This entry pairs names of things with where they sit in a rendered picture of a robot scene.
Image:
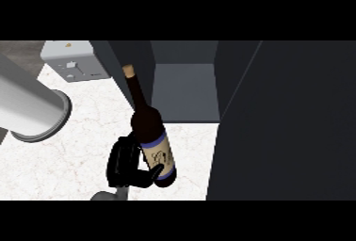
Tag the dark wine bottle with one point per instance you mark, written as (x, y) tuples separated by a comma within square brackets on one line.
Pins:
[(147, 125)]

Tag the pale grey cylinder, dark rim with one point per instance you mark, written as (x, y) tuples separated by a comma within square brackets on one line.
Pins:
[(28, 103)]

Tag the pale grey box appliance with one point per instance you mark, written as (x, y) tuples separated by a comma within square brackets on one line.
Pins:
[(69, 56)]

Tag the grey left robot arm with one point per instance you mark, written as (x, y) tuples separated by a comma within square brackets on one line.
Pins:
[(119, 193)]

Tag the dark grey cabinet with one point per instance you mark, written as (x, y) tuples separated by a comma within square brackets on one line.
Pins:
[(184, 94)]

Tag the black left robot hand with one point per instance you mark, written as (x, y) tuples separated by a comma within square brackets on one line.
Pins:
[(122, 163)]

